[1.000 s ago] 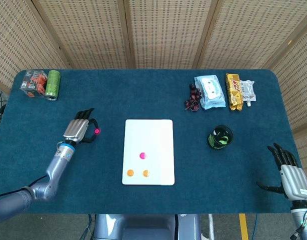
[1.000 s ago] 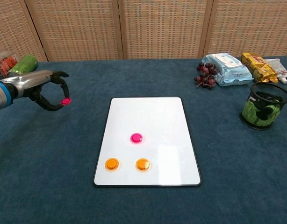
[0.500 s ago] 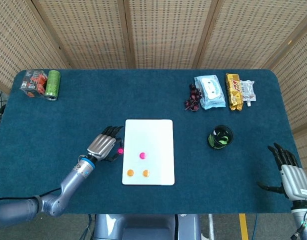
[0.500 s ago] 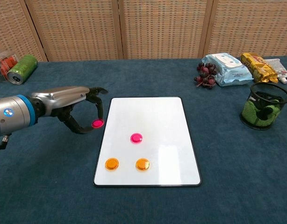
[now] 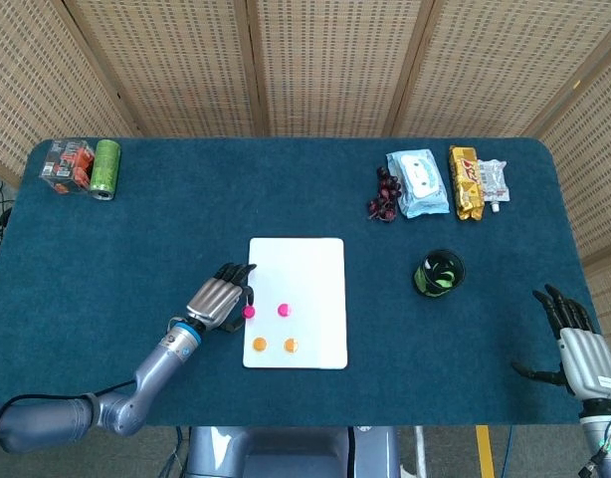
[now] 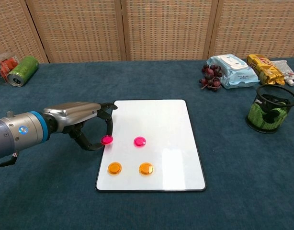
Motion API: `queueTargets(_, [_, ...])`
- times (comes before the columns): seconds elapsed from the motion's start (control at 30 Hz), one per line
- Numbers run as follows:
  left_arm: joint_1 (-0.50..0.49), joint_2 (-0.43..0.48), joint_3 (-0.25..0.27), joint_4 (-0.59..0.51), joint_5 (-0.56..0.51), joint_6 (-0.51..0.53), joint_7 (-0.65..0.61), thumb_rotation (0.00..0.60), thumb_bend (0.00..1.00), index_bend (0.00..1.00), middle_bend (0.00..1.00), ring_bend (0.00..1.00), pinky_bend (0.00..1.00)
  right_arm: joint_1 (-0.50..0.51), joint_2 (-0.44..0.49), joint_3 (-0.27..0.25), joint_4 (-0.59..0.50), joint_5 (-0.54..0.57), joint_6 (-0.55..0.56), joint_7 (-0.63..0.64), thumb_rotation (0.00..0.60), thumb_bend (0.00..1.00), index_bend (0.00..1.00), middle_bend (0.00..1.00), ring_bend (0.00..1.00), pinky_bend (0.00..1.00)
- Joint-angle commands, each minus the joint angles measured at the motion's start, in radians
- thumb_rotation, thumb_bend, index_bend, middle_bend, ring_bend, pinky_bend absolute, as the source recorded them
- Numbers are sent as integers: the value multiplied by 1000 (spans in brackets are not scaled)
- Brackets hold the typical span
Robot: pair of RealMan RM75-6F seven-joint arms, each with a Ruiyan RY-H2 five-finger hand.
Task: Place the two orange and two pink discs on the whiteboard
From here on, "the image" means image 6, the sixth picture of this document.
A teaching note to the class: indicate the white magnetic board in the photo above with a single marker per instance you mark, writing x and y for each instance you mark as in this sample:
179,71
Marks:
175,124

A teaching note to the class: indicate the green drink can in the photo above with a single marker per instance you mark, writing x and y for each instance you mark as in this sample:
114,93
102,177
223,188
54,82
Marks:
23,69

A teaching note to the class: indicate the bunch of dark grapes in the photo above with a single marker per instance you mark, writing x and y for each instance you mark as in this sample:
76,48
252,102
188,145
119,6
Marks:
210,76

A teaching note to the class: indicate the black mesh pen holder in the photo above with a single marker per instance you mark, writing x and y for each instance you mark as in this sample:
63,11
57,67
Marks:
264,130

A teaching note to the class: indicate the round red magnet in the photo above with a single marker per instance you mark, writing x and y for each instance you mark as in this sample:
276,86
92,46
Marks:
107,140
139,141

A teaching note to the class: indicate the yellow snack package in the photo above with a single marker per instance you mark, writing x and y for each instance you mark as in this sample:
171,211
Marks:
264,68

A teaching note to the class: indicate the round yellow magnet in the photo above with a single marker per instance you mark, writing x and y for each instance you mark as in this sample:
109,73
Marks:
115,168
146,168

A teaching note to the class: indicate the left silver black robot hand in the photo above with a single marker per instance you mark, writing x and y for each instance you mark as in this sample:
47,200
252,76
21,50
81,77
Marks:
72,112

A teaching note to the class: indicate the light blue wet wipes pack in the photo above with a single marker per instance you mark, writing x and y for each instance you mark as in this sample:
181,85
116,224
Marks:
235,72

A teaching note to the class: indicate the clear pouch with white cap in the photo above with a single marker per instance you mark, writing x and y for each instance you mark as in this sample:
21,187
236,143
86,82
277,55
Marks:
284,68

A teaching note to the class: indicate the blue felt table cloth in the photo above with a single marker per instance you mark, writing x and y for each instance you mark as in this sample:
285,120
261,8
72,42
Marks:
53,203

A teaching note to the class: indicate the clear box with red items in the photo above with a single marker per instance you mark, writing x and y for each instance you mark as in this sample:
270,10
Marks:
5,65

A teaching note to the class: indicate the woven bamboo folding screen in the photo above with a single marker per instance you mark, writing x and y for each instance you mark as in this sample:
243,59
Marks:
161,28

